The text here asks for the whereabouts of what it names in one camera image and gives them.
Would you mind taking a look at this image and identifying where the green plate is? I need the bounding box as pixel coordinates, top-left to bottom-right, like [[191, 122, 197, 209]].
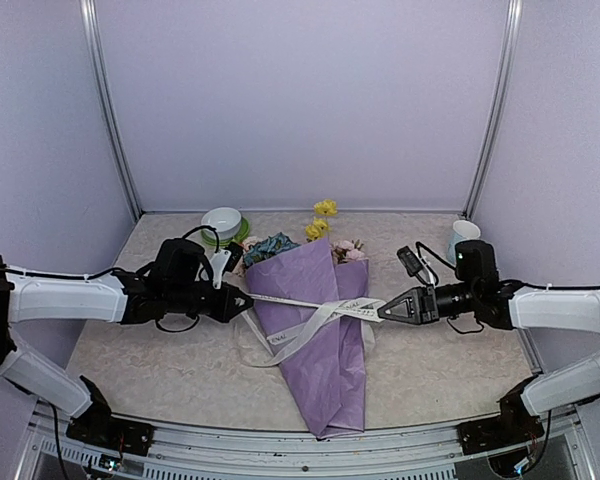
[[200, 217, 250, 247]]

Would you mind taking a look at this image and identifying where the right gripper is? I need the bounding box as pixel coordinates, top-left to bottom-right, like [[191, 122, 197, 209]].
[[379, 281, 480, 325]]

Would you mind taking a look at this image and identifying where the white ceramic bowl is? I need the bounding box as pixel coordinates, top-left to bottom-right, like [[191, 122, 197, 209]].
[[201, 207, 242, 240]]

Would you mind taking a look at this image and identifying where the left aluminium frame post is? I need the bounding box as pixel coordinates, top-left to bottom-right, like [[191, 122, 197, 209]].
[[79, 0, 143, 222]]

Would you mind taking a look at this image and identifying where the yellow fake flower stem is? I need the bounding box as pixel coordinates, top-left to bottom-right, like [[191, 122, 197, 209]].
[[305, 199, 338, 242]]

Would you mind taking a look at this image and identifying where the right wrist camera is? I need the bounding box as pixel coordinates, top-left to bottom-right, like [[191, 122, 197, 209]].
[[397, 246, 439, 286]]

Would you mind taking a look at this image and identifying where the purple wrapping paper sheet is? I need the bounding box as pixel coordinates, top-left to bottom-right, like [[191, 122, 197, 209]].
[[246, 239, 369, 439]]

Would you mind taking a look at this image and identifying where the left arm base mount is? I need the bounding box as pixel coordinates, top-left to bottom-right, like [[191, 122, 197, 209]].
[[66, 417, 154, 457]]

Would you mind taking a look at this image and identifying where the aluminium frame post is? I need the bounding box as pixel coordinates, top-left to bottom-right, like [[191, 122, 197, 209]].
[[462, 0, 524, 220], [79, 0, 143, 222]]

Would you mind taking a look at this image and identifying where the blue fake flower bunch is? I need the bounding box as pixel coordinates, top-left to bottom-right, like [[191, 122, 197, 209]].
[[243, 232, 299, 269]]

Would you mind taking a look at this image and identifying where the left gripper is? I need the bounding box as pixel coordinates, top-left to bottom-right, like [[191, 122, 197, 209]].
[[165, 281, 249, 322]]

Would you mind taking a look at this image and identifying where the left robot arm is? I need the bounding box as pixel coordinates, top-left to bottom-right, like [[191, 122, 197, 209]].
[[0, 236, 253, 445]]

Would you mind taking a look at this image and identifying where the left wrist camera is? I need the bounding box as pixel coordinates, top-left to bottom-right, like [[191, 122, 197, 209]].
[[210, 242, 244, 289]]

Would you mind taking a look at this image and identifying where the light blue mug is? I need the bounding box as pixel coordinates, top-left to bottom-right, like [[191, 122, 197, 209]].
[[447, 219, 481, 266]]

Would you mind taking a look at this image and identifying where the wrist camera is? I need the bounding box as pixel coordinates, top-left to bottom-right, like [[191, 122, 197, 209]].
[[210, 242, 244, 289], [397, 246, 439, 286]]

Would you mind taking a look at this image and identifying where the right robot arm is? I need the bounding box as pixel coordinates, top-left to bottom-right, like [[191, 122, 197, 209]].
[[377, 240, 600, 444]]

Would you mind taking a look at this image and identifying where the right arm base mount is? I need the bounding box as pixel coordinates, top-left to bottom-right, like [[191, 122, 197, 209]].
[[456, 416, 545, 455]]

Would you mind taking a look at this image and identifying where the right aluminium frame post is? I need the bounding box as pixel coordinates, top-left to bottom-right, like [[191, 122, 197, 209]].
[[462, 0, 524, 220]]

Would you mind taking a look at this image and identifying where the pink fake rose bunch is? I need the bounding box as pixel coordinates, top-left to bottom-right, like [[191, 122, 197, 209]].
[[232, 235, 259, 279]]

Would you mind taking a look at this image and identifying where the front aluminium rail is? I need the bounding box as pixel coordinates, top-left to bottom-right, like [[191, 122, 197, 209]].
[[14, 403, 600, 479]]

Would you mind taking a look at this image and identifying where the clear printed cellophane wrap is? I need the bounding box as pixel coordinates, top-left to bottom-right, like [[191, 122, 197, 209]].
[[239, 294, 384, 369]]

